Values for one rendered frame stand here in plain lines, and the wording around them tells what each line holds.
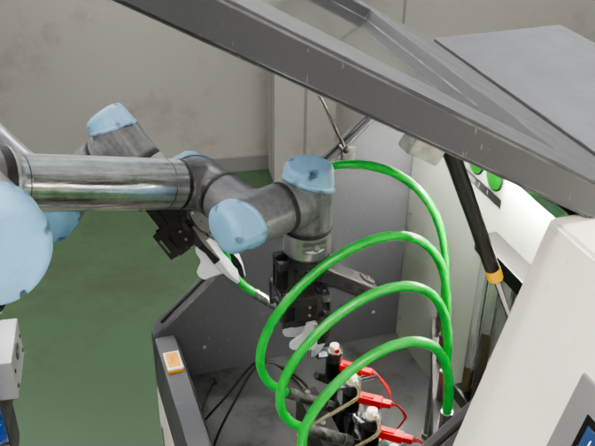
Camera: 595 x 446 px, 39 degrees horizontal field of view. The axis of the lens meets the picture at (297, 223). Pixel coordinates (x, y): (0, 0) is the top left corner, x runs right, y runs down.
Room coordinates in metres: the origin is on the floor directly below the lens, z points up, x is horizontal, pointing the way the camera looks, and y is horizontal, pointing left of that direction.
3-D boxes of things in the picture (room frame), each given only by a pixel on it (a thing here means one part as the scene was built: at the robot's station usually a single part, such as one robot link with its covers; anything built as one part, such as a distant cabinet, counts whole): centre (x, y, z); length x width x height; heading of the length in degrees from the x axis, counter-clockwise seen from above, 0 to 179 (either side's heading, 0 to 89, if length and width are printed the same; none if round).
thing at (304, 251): (1.06, -0.02, 1.33); 0.08 x 0.08 x 0.05
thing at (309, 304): (1.06, -0.01, 1.25); 0.09 x 0.08 x 0.12; 109
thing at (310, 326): (1.05, -0.02, 1.15); 0.06 x 0.03 x 0.09; 109
